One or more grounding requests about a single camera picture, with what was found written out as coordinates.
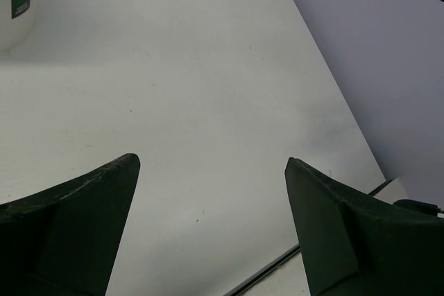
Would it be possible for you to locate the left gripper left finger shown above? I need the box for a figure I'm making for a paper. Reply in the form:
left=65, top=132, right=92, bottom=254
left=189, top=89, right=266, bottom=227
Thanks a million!
left=1, top=153, right=140, bottom=295

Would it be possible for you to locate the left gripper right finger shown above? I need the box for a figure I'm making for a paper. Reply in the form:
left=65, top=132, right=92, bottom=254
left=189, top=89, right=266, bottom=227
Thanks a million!
left=285, top=158, right=443, bottom=295

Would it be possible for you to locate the white bin with black rim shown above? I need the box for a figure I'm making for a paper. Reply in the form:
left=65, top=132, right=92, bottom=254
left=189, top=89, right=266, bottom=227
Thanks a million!
left=1, top=0, right=38, bottom=51

